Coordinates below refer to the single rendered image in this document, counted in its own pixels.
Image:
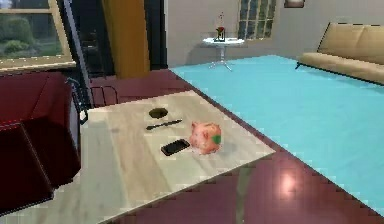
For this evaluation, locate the beige sofa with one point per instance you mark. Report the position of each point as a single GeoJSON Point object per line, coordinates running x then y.
{"type": "Point", "coordinates": [350, 56]}

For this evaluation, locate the pink piggy bank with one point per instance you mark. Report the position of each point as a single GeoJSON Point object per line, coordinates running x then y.
{"type": "Point", "coordinates": [205, 138]}

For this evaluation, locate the black pen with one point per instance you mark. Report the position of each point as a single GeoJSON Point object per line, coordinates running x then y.
{"type": "Point", "coordinates": [163, 124]}

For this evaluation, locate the black phone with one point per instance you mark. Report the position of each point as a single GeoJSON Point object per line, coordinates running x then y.
{"type": "Point", "coordinates": [175, 147]}

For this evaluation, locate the white round side table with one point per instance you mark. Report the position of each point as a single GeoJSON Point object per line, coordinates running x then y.
{"type": "Point", "coordinates": [222, 46]}

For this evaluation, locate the pale wooden table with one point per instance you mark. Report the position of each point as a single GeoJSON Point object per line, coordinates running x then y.
{"type": "Point", "coordinates": [133, 173]}

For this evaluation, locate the orange door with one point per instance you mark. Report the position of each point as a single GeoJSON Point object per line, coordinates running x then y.
{"type": "Point", "coordinates": [126, 36]}

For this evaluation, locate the cyan carpet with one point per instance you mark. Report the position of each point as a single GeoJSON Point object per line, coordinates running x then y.
{"type": "Point", "coordinates": [300, 113]}

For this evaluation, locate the grid paned window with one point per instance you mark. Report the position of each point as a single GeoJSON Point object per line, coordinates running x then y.
{"type": "Point", "coordinates": [256, 19]}

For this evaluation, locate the black floor lamp pole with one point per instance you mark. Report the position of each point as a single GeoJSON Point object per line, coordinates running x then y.
{"type": "Point", "coordinates": [78, 50]}

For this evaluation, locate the dark red armchair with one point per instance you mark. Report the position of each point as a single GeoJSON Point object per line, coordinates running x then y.
{"type": "Point", "coordinates": [33, 133]}

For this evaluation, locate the wood framed window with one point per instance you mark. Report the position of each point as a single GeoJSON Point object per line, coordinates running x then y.
{"type": "Point", "coordinates": [30, 33]}

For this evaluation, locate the framed wall picture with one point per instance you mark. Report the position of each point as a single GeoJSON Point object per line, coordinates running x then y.
{"type": "Point", "coordinates": [294, 3]}

